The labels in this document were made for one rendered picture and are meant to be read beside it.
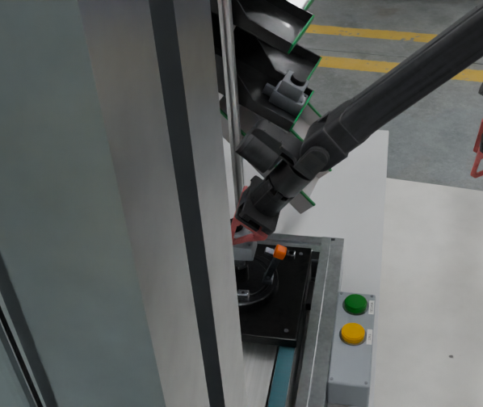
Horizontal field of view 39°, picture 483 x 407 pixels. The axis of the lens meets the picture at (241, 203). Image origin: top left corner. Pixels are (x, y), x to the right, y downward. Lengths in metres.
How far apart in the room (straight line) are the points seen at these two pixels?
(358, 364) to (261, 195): 0.33
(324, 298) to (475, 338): 0.30
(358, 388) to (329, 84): 2.95
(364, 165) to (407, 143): 1.69
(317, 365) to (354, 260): 0.39
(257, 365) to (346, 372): 0.17
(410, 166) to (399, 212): 1.66
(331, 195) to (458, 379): 0.58
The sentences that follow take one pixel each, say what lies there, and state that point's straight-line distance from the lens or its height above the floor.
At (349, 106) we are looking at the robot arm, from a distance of 1.01.
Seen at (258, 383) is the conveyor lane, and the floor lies 0.92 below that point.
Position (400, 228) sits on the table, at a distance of 1.59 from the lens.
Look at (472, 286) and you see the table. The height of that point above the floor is 0.86.
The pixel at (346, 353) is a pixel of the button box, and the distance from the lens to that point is 1.19.
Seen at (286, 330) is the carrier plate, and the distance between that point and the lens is 1.21.
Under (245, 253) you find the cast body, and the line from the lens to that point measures 1.20.
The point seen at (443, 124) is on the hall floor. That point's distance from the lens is 3.63.
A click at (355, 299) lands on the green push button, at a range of 1.26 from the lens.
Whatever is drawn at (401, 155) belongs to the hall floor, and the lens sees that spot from 3.36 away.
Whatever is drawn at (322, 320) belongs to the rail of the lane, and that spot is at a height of 0.95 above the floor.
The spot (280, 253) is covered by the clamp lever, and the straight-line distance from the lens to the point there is 1.20.
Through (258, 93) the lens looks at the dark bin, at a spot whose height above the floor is 1.23.
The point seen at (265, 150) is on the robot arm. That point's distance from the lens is 1.06.
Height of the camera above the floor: 1.88
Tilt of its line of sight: 38 degrees down
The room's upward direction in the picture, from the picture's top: 4 degrees counter-clockwise
